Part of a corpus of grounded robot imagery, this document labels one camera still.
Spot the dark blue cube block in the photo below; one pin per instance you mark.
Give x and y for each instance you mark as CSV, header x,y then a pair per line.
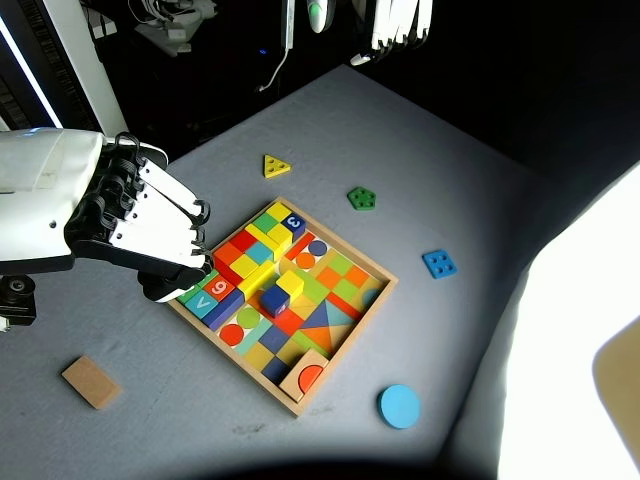
x,y
274,301

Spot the plain wooden rectangular block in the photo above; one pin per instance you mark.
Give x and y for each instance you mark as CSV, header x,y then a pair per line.
x,y
91,382

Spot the yellow triangle piece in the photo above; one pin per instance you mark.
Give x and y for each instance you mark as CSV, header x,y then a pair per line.
x,y
275,166

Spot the green pentagon piece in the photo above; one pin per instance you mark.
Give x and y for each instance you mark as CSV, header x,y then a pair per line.
x,y
361,198

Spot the blue square piece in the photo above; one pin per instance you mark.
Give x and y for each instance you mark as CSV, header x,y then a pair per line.
x,y
440,263

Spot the blue round disc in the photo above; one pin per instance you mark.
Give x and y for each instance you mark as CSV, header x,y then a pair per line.
x,y
399,406

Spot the white light strip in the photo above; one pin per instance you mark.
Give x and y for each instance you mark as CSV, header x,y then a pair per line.
x,y
28,70

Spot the small white box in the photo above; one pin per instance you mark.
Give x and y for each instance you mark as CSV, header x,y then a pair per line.
x,y
102,22

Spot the white equipment pile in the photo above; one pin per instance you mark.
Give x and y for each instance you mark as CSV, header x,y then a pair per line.
x,y
167,32

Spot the wooden puzzle tray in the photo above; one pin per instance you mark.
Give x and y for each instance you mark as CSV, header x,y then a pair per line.
x,y
342,287

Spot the grey table cloth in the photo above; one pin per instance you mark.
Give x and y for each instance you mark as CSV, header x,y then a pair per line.
x,y
350,125

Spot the beige board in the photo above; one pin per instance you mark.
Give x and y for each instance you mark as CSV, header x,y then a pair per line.
x,y
622,380

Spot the white frame post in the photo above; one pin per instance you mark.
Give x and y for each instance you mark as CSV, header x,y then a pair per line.
x,y
85,60

